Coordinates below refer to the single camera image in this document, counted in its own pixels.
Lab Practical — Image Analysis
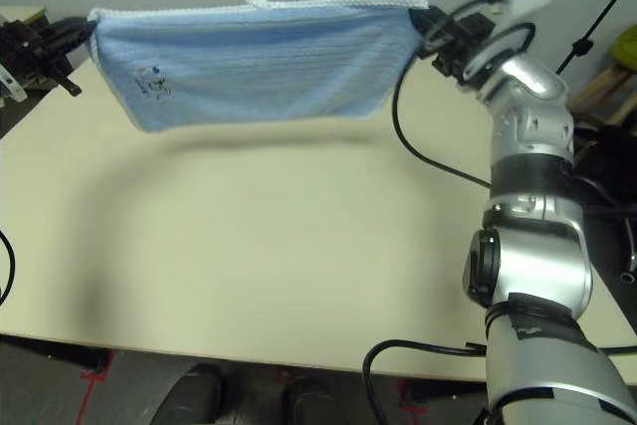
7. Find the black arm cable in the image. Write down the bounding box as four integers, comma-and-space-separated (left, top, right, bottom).
362, 338, 637, 425
0, 229, 17, 308

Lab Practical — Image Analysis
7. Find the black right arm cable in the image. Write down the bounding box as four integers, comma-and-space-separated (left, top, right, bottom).
362, 338, 637, 425

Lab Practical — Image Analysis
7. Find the black tripod stand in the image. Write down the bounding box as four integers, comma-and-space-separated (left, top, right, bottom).
554, 0, 637, 76

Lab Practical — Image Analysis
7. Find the robot black foot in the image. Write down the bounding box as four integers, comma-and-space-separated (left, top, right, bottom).
151, 363, 224, 425
281, 377, 345, 425

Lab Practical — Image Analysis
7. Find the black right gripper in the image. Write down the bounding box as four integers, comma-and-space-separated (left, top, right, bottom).
408, 5, 500, 87

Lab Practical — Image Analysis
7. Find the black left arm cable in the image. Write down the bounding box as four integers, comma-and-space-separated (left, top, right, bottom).
0, 229, 17, 308

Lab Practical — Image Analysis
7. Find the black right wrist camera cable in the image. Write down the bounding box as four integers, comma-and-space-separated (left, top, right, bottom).
391, 21, 536, 190

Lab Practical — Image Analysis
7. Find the black office chair chrome base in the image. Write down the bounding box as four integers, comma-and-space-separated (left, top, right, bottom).
571, 120, 637, 287

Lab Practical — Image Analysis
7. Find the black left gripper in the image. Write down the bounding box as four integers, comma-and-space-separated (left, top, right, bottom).
0, 16, 98, 98

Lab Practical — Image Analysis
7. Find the robot right black foot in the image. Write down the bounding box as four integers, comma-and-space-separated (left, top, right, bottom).
281, 377, 345, 425

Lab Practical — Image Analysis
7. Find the green cushion wooden stool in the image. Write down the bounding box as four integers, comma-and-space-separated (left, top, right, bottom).
566, 24, 637, 127

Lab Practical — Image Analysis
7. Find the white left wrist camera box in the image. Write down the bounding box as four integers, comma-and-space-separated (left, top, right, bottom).
0, 64, 26, 104

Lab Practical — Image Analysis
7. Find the blue terry towel white trim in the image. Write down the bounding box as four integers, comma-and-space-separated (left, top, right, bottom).
88, 0, 430, 135

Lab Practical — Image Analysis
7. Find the robot left black foot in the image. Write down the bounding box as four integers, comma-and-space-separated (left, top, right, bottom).
151, 363, 224, 425

